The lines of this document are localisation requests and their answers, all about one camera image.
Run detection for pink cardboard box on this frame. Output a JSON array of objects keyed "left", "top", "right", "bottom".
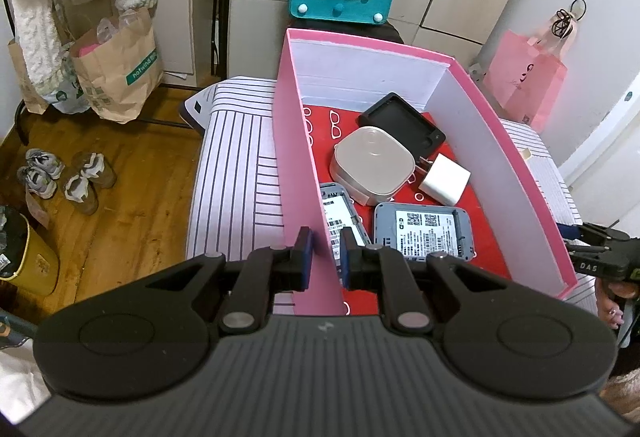
[{"left": 272, "top": 28, "right": 583, "bottom": 318}]

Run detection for white green plastic bag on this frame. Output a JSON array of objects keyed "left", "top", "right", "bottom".
[{"left": 37, "top": 52, "right": 86, "bottom": 114}]

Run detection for black rubber case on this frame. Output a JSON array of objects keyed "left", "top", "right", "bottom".
[{"left": 357, "top": 92, "right": 447, "bottom": 163}]

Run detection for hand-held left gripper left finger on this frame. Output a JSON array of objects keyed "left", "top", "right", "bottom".
[{"left": 65, "top": 226, "right": 316, "bottom": 335}]

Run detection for yellow trash bin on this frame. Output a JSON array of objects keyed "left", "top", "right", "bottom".
[{"left": 0, "top": 206, "right": 61, "bottom": 295}]

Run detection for grey sneakers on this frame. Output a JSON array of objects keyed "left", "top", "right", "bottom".
[{"left": 75, "top": 152, "right": 118, "bottom": 188}]

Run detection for black suitcase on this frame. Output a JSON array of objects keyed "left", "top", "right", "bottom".
[{"left": 290, "top": 14, "right": 406, "bottom": 45}]

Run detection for brown fleece shoe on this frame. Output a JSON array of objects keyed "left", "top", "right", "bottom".
[{"left": 64, "top": 172, "right": 98, "bottom": 215}]

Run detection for black clothes rack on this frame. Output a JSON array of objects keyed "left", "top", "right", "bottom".
[{"left": 0, "top": 0, "right": 206, "bottom": 148}]

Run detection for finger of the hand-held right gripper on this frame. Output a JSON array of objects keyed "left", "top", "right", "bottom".
[
  {"left": 560, "top": 221, "right": 632, "bottom": 243},
  {"left": 567, "top": 242, "right": 608, "bottom": 259}
]

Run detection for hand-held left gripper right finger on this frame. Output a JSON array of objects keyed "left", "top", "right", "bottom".
[{"left": 340, "top": 227, "right": 583, "bottom": 335}]

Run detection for beige rounded square device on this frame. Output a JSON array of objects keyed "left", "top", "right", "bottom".
[{"left": 329, "top": 126, "right": 417, "bottom": 207}]

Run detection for grey portable router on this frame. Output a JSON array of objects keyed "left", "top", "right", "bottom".
[
  {"left": 319, "top": 182, "right": 372, "bottom": 285},
  {"left": 374, "top": 202, "right": 475, "bottom": 263}
]

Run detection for black hair ties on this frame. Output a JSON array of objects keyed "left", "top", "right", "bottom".
[{"left": 552, "top": 0, "right": 587, "bottom": 38}]

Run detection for printed blanket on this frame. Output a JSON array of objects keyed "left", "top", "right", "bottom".
[{"left": 0, "top": 307, "right": 56, "bottom": 428}]

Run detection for red printed flat box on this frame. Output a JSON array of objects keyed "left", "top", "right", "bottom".
[{"left": 301, "top": 103, "right": 513, "bottom": 315}]

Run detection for brown paper bag green print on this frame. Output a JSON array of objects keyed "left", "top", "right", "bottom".
[{"left": 70, "top": 7, "right": 165, "bottom": 124}]

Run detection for white charger plug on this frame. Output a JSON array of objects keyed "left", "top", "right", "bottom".
[{"left": 414, "top": 153, "right": 472, "bottom": 207}]

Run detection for person's right hand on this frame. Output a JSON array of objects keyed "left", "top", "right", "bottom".
[{"left": 596, "top": 278, "right": 633, "bottom": 324}]

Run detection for pink paper gift bag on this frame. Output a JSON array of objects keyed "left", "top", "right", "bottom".
[{"left": 482, "top": 12, "right": 581, "bottom": 128}]

